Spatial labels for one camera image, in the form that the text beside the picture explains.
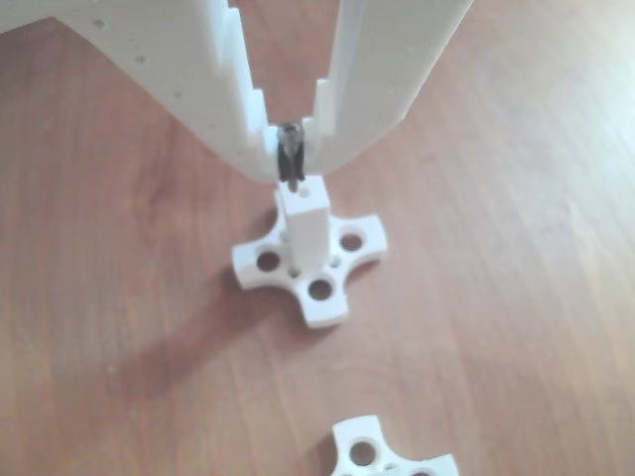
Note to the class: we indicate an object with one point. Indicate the small metal screw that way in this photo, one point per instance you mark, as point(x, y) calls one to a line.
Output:
point(291, 133)

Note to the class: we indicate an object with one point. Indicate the white cross-base post stand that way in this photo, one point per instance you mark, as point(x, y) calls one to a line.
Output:
point(357, 429)
point(302, 223)

